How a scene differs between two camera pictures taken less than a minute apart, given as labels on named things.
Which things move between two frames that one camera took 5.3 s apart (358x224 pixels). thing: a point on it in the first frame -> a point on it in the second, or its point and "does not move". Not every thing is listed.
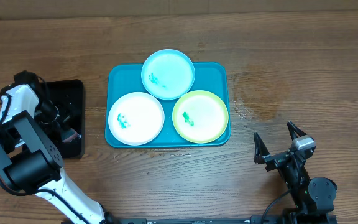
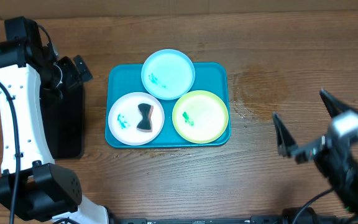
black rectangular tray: x=61 y=114 does not move
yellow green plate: x=200 y=117 does not move
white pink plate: x=136 y=119 does not move
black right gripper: x=275 y=159 -> x=283 y=149
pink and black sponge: x=69 y=135 -> x=145 y=124
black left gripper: x=66 y=113 -> x=72 y=78
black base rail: x=257 y=219 does not move
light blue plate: x=168 y=74 does not move
